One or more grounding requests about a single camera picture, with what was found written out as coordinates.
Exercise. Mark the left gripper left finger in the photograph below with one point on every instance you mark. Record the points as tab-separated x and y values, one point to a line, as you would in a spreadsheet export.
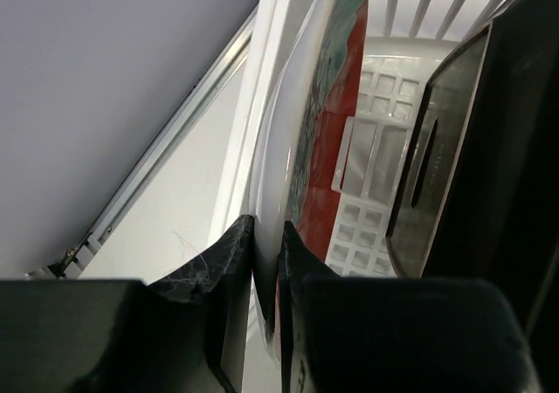
183	333

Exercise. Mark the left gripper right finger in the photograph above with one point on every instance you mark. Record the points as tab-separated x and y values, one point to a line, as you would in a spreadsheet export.
358	334

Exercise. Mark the large red teal floral plate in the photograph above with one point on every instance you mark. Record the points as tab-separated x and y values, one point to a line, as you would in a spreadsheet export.
313	91

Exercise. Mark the white plastic dish rack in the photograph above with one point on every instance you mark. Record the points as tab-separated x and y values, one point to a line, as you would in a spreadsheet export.
405	41

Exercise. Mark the black square plate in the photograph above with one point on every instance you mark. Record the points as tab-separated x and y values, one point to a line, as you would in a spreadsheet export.
439	131
499	219

